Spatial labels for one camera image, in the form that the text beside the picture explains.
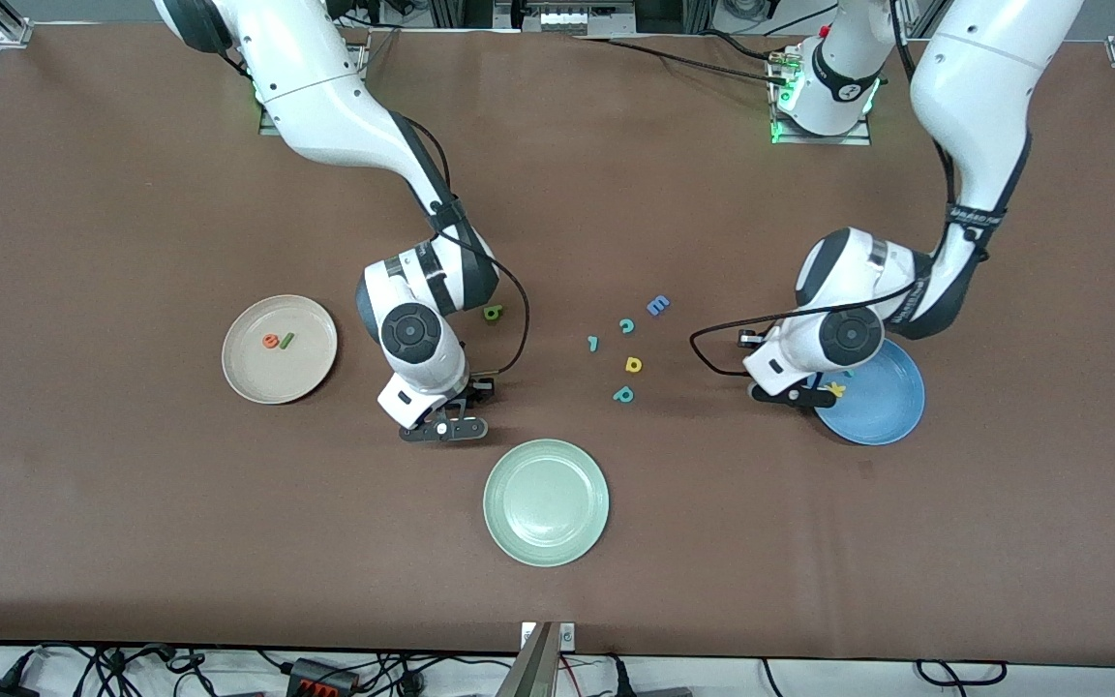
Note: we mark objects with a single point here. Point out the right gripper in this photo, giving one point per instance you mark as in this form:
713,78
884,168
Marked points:
473,390

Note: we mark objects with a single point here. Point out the yellow foam letter k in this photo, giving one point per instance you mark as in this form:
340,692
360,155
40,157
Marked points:
837,389

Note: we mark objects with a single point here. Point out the aluminium frame post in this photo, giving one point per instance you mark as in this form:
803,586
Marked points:
446,12
701,12

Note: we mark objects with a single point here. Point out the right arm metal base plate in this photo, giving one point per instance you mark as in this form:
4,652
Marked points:
267,124

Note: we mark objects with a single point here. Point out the blue foam letter E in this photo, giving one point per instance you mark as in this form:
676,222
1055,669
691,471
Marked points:
657,306

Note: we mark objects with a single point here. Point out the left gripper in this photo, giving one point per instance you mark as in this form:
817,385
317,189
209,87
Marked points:
817,384

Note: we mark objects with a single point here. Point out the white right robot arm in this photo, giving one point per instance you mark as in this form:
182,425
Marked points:
325,106

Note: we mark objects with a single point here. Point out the teal foam letter p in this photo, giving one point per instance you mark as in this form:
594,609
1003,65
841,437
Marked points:
618,397

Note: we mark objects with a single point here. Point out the pale green round plate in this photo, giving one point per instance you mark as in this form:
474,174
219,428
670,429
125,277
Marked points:
546,503

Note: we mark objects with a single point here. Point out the beige brown round plate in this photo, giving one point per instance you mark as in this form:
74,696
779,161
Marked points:
267,382

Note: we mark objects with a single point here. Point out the black plug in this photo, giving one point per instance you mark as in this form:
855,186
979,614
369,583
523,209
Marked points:
620,682

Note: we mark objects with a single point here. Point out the black red power strip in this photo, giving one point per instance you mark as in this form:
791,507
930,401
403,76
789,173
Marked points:
320,675

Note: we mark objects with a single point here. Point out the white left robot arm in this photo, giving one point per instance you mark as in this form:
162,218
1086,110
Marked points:
974,97

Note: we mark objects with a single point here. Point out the blue round plate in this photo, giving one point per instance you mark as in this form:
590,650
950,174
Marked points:
882,411

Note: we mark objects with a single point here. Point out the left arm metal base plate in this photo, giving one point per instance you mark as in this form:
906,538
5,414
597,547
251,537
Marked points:
819,138

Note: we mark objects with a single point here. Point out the grey electronics box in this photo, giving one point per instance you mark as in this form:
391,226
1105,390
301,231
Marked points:
567,19

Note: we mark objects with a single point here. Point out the brown table cover mat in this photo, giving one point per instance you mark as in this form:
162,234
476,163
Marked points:
132,532

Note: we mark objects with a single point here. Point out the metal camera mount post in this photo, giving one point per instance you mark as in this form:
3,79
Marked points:
533,668

